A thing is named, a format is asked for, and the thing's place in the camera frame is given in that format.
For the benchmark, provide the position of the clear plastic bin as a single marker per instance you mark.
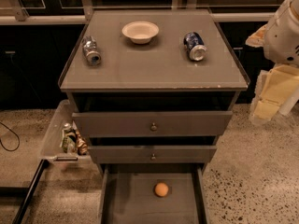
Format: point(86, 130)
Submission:
point(51, 149)

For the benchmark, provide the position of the grey middle drawer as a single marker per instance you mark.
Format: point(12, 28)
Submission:
point(152, 154)

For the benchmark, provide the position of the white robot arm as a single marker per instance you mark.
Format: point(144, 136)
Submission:
point(281, 37)

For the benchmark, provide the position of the white post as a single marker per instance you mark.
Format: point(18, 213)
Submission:
point(290, 103)

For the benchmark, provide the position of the metal railing frame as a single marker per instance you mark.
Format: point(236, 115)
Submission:
point(79, 11)

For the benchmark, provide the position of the black floor rail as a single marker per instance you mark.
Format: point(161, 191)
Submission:
point(23, 195)

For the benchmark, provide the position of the blue soda can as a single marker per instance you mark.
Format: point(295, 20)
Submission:
point(194, 46)

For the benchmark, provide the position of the grey drawer cabinet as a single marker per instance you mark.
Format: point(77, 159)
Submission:
point(154, 77)

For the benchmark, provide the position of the grey bottom drawer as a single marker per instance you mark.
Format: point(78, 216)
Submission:
point(128, 195)

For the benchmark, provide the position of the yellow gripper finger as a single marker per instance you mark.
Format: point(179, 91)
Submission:
point(256, 39)
point(272, 90)

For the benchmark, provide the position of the grey top drawer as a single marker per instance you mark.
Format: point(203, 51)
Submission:
point(147, 124)

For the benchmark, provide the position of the green crushed can in bin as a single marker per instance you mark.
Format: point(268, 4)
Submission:
point(69, 139)

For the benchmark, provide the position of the orange fruit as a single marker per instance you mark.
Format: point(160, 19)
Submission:
point(161, 189)

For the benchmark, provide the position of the brown snack bag in bin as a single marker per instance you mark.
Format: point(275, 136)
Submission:
point(82, 146)

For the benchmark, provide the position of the grey drawer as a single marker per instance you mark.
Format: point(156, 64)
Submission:
point(128, 195)
point(152, 154)
point(147, 124)

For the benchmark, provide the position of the silver crushed can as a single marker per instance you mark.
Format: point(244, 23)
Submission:
point(90, 51)

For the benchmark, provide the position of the white paper bowl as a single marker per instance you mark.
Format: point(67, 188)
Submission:
point(140, 32)

